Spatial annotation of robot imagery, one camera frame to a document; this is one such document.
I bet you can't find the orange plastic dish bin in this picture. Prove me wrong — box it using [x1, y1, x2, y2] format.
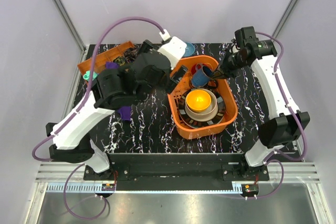
[167, 55, 238, 140]

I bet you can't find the mint green sock bundle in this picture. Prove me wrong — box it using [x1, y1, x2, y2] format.
[82, 70, 98, 81]

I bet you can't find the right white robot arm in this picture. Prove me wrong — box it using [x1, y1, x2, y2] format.
[211, 26, 310, 180]

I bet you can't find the beige grey ceramic bowl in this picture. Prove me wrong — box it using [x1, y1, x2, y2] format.
[185, 89, 218, 122]

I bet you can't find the orange compartment organizer tray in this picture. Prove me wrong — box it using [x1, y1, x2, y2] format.
[77, 40, 140, 78]

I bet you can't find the dark blue small cup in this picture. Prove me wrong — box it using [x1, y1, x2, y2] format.
[191, 63, 213, 88]

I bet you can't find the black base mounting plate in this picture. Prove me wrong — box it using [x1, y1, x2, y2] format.
[83, 153, 269, 192]

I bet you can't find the teal blue ceramic bowl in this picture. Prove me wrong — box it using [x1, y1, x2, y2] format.
[183, 42, 195, 58]

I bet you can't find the purple cloth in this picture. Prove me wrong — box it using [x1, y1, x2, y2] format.
[105, 61, 132, 122]

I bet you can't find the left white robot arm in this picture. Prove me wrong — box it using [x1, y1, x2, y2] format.
[49, 37, 187, 180]

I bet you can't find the yellow orange small bowl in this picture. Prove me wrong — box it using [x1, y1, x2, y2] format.
[186, 89, 212, 112]

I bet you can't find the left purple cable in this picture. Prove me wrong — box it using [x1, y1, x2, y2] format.
[31, 16, 169, 221]

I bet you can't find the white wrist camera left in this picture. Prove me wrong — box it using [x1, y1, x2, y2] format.
[157, 29, 187, 69]

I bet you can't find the aluminium frame rail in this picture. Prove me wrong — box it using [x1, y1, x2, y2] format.
[38, 0, 87, 51]

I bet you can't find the black striped cream plate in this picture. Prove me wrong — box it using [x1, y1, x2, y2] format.
[177, 89, 226, 129]

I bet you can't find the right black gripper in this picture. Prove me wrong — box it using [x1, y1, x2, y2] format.
[210, 48, 247, 80]

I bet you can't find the black skull mug red inside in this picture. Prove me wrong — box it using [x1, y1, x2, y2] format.
[190, 63, 218, 89]

